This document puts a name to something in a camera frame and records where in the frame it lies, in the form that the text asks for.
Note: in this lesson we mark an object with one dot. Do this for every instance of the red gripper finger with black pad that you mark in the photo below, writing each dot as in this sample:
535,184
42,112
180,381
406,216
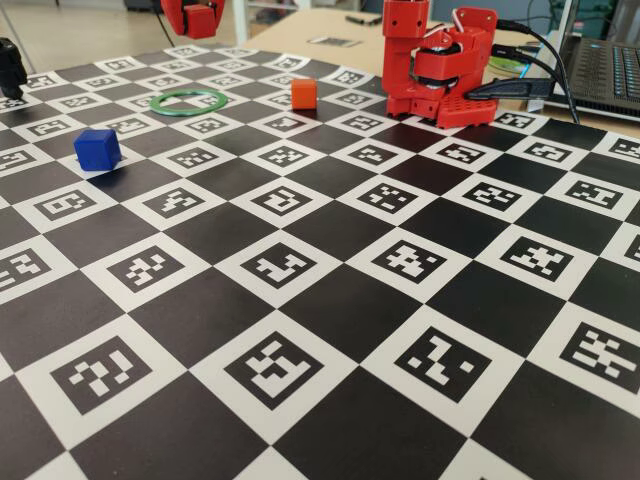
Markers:
220,10
175,15

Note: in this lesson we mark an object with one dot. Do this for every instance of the red cube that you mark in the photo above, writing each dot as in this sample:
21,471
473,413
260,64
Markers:
200,21

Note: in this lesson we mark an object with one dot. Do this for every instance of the orange cube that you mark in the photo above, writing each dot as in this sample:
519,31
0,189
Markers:
304,94

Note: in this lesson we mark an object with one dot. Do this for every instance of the blue cube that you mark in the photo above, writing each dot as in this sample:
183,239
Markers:
97,150

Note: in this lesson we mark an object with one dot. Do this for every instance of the red robot arm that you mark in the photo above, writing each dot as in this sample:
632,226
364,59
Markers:
402,50

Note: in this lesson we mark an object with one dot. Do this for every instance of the red perforated robot base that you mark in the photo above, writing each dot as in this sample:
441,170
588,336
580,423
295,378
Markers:
470,110

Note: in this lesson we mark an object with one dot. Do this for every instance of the white table leg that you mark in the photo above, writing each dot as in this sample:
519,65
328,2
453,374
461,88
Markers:
240,20

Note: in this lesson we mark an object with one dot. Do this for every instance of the printed marker paper sheet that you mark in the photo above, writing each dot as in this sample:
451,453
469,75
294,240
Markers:
332,41

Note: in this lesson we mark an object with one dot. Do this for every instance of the black pen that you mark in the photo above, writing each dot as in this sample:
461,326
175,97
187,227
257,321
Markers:
362,20

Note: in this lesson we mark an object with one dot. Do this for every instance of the green round disc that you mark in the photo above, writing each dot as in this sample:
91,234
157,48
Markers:
505,65

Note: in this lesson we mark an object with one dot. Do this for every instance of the black flat usb adapter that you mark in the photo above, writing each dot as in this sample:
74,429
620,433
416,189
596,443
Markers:
510,89

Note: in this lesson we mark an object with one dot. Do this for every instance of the black white marker checkerboard mat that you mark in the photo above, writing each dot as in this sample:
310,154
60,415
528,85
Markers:
320,310

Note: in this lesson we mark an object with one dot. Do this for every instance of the dark laptop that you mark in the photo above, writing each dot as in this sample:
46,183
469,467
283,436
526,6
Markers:
600,70

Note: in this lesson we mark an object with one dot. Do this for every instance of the black camera stand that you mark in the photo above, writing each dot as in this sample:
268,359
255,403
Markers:
11,65

